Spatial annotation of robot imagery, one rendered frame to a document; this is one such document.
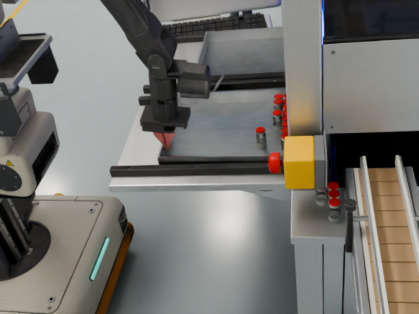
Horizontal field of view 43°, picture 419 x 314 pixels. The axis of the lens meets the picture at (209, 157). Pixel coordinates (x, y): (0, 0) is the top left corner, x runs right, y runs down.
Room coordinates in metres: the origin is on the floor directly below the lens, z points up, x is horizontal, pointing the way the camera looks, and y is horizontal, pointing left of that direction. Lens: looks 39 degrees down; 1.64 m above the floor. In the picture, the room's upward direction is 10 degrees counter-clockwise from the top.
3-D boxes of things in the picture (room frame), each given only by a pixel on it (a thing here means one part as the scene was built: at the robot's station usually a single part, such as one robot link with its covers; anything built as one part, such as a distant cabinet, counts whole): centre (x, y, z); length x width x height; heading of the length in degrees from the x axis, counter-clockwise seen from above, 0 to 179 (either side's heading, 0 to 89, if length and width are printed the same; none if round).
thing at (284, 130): (0.99, -0.19, 0.91); 0.18 x 0.02 x 0.05; 166
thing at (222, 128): (1.02, -0.08, 0.90); 0.34 x 0.26 x 0.04; 76
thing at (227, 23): (1.73, -0.07, 0.82); 0.40 x 0.14 x 0.02; 84
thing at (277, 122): (1.01, -0.17, 0.91); 0.02 x 0.02 x 0.05
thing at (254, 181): (1.19, -0.08, 0.87); 0.70 x 0.48 x 0.02; 167
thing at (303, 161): (0.74, -0.17, 1.00); 0.08 x 0.07 x 0.07; 77
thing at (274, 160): (0.75, -0.12, 1.00); 0.04 x 0.04 x 0.04; 77
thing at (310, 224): (0.72, -0.21, 0.87); 0.14 x 0.13 x 0.02; 77
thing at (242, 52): (1.34, -0.19, 0.90); 0.34 x 0.26 x 0.04; 77
